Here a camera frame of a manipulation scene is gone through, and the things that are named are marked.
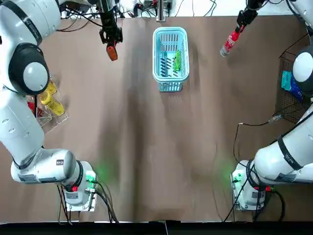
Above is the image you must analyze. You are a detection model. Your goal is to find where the teal snack packet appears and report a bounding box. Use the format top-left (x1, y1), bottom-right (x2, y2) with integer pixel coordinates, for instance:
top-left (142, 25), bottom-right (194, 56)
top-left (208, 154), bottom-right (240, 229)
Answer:
top-left (280, 70), bottom-right (293, 89)

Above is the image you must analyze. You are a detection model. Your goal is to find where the black cable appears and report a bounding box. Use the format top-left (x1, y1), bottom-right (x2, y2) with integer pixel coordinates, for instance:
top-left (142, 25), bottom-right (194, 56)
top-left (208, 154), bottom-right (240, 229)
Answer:
top-left (94, 180), bottom-right (120, 224)
top-left (251, 187), bottom-right (287, 222)
top-left (233, 115), bottom-right (286, 165)
top-left (56, 185), bottom-right (73, 225)

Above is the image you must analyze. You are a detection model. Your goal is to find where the aluminium frame post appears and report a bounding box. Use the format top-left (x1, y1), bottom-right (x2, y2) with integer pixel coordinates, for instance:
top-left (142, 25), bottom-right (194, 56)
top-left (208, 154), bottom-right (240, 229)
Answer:
top-left (157, 0), bottom-right (170, 23)

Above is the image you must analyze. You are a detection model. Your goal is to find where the yellow tea bottle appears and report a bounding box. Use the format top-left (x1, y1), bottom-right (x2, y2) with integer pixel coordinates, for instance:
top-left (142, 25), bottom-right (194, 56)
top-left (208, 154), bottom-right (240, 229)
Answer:
top-left (39, 92), bottom-right (66, 116)
top-left (45, 80), bottom-right (59, 94)

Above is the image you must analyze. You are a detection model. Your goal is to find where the blue cookie packet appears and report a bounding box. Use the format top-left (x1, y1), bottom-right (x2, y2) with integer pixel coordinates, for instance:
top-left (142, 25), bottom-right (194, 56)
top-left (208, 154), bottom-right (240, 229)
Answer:
top-left (290, 79), bottom-right (305, 103)

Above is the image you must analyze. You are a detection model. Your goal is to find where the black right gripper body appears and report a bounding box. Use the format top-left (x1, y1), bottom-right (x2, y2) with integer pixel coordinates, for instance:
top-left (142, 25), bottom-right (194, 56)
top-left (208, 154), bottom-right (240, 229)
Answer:
top-left (238, 0), bottom-right (260, 25)

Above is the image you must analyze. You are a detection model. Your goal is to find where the green snack packet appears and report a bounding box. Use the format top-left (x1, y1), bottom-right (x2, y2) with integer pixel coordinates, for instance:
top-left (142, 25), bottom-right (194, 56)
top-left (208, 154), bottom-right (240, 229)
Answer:
top-left (172, 50), bottom-right (183, 72)

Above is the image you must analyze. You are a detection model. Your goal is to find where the black wire display rack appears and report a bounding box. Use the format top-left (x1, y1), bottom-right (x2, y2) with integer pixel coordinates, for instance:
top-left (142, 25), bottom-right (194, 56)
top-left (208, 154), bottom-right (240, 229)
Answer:
top-left (273, 49), bottom-right (313, 124)

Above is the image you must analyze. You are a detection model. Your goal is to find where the clear acrylic bottle shelf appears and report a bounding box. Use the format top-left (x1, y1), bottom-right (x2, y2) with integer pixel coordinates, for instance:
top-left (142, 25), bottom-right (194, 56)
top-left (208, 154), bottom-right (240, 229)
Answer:
top-left (25, 73), bottom-right (70, 128)

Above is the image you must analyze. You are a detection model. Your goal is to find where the light blue plastic basket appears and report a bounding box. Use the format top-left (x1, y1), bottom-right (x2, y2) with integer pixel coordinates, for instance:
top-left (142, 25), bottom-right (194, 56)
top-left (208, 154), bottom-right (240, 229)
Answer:
top-left (152, 26), bottom-right (190, 93)

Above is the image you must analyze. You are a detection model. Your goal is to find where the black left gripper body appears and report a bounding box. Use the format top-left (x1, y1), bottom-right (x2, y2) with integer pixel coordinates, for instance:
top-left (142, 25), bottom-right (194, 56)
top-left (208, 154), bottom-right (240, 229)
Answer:
top-left (99, 0), bottom-right (120, 30)

